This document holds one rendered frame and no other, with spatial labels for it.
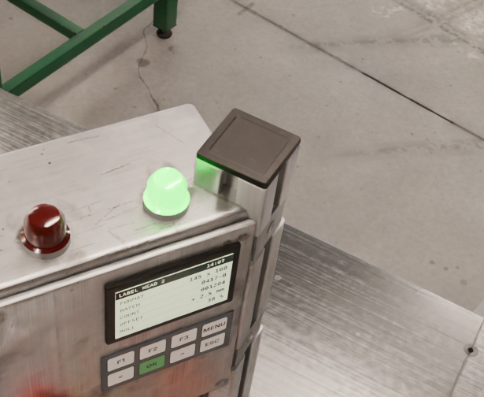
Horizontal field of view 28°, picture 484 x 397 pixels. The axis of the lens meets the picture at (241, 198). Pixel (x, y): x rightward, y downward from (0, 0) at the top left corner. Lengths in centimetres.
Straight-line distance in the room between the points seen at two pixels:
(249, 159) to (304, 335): 76
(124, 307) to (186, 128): 12
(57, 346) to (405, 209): 207
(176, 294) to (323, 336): 74
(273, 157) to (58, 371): 18
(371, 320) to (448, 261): 121
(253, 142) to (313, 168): 208
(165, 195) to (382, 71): 245
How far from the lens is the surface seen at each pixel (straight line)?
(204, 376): 67
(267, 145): 56
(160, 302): 57
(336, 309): 132
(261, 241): 59
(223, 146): 55
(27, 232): 52
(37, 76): 256
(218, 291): 59
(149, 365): 63
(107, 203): 55
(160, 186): 53
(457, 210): 264
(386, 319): 133
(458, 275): 250
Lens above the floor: 190
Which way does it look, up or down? 49 degrees down
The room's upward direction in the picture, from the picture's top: 8 degrees clockwise
